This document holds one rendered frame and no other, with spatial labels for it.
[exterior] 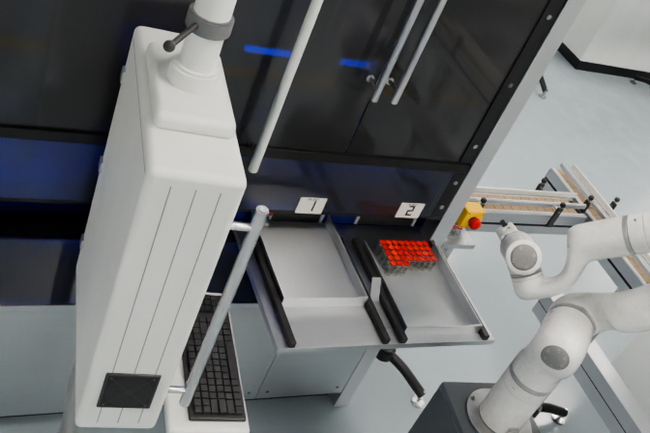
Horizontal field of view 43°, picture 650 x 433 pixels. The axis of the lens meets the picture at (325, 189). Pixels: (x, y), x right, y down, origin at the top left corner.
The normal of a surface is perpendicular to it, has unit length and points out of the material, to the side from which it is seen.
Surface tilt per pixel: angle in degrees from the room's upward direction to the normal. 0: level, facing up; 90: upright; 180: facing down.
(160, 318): 90
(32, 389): 90
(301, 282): 0
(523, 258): 63
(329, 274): 0
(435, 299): 0
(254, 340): 90
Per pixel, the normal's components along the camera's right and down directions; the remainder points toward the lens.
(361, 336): 0.34, -0.75
